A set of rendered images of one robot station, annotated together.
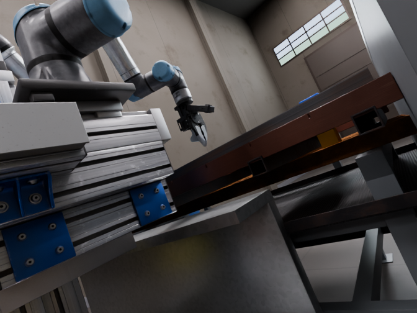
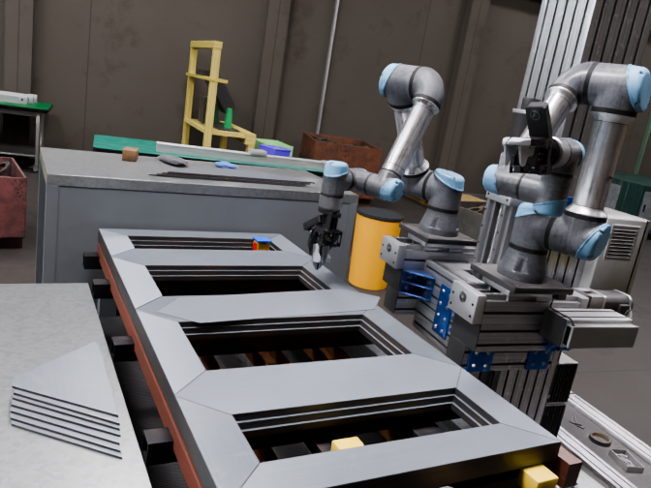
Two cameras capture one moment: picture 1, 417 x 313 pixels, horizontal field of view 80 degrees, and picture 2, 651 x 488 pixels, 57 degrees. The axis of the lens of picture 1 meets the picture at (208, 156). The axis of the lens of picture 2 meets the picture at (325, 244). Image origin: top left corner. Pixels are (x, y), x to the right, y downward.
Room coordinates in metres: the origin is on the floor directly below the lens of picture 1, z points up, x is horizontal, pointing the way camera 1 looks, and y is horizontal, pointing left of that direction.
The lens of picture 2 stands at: (2.76, 0.80, 1.50)
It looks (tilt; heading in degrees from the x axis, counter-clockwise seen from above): 15 degrees down; 205
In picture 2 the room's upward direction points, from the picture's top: 9 degrees clockwise
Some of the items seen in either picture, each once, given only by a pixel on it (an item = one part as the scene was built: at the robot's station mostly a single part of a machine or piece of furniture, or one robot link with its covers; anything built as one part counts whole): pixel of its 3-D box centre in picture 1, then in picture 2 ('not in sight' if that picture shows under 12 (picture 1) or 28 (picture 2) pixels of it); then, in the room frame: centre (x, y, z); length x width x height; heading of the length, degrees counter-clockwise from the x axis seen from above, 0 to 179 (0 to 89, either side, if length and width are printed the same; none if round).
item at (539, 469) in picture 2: not in sight; (537, 480); (1.56, 0.82, 0.79); 0.06 x 0.05 x 0.04; 144
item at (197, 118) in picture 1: (188, 115); (326, 227); (1.03, 0.01, 1.06); 0.09 x 0.08 x 0.12; 55
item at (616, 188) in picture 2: not in sight; (635, 202); (-8.82, 1.21, 0.42); 2.13 x 1.95 x 0.84; 138
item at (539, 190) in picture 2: not in sight; (545, 192); (1.16, 0.65, 1.33); 0.11 x 0.08 x 0.11; 74
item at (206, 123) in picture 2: not in sight; (236, 120); (-3.82, -3.73, 0.90); 1.37 x 1.22 x 1.80; 48
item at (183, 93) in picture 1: (182, 97); (330, 202); (1.02, 0.01, 1.14); 0.08 x 0.08 x 0.05
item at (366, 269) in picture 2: not in sight; (373, 248); (-1.69, -0.79, 0.30); 0.39 x 0.38 x 0.61; 48
